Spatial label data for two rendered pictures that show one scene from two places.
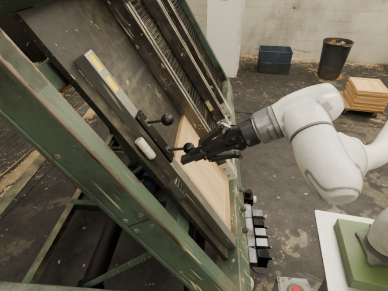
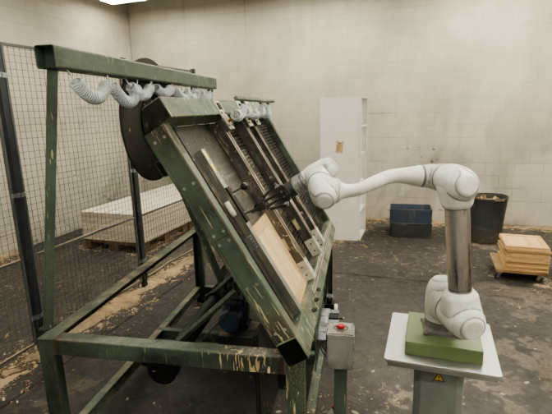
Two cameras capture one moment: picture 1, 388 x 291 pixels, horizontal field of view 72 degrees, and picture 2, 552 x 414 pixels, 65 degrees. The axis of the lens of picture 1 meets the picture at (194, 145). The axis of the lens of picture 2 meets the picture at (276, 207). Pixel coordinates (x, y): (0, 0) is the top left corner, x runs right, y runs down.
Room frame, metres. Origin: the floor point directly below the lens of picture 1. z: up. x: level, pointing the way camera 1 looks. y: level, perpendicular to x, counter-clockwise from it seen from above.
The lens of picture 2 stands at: (-1.34, -0.31, 1.90)
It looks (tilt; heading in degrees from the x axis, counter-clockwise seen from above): 13 degrees down; 7
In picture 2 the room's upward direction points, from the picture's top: 2 degrees counter-clockwise
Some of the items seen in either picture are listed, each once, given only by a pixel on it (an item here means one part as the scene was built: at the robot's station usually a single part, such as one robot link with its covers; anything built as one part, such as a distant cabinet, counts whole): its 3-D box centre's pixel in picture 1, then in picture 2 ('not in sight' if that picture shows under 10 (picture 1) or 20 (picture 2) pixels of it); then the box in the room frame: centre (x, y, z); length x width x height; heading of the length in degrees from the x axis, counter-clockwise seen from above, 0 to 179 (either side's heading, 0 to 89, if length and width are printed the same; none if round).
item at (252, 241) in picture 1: (254, 230); (331, 328); (0.92, -0.34, 0.69); 0.50 x 0.14 x 0.24; 176
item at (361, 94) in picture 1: (360, 96); (517, 256); (3.64, -2.47, 0.20); 0.61 x 0.53 x 0.40; 167
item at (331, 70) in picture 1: (332, 59); (486, 218); (4.94, -2.57, 0.33); 0.52 x 0.51 x 0.65; 167
